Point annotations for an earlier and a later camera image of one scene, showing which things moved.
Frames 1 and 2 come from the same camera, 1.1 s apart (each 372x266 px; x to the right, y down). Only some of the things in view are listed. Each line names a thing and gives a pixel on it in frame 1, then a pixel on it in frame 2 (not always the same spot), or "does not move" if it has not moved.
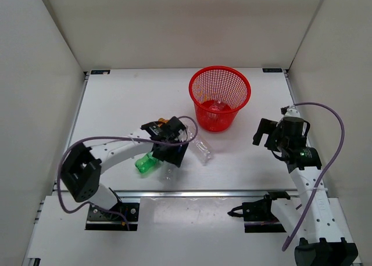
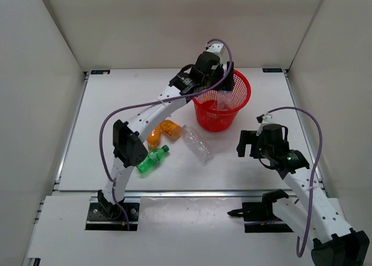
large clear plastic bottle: [199, 147] does not move
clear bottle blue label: [169, 174] to [224, 100]
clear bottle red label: [218, 104] to [218, 117]
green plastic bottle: [146, 163] does not move
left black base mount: [99, 219] does not move
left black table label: [100, 71] does not move
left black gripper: [175, 157] to [227, 85]
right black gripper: [265, 127] to [248, 137]
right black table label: [272, 69] does not move
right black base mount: [258, 216] does not move
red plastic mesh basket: [218, 93] does not move
